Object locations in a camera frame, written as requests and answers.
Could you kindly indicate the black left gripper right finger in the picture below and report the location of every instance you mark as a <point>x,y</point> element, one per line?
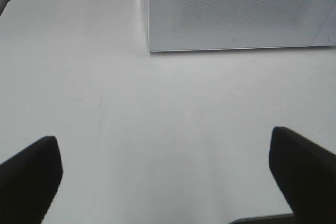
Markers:
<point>305,174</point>

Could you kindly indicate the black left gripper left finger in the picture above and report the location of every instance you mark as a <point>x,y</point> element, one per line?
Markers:
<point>29,182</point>

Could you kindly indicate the white microwave door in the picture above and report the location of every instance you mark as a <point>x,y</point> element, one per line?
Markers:
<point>186,25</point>

